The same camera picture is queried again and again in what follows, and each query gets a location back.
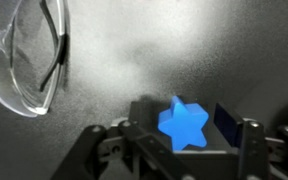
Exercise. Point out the blue star block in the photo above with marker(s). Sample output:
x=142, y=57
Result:
x=183, y=125

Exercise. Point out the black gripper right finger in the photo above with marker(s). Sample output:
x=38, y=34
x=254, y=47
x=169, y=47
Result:
x=252, y=150

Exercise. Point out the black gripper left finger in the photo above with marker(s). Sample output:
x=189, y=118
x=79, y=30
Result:
x=140, y=140

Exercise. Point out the clear safety glasses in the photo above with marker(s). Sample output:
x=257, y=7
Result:
x=55, y=50

